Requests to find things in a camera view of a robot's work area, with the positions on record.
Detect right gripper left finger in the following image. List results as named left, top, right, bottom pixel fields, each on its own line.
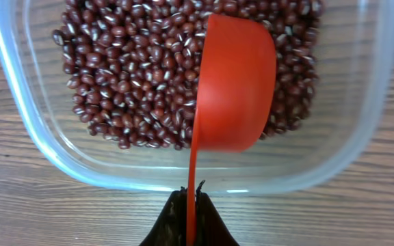
left=140, top=187, right=187, bottom=246

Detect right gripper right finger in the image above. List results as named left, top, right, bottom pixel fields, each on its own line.
left=195, top=180, right=239, bottom=246

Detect red measuring scoop blue handle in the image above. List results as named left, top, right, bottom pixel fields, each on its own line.
left=186, top=14, right=276, bottom=245

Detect red adzuki beans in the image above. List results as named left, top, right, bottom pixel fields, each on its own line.
left=52, top=0, right=325, bottom=150

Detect clear plastic container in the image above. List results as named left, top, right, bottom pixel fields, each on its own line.
left=0, top=1, right=394, bottom=195

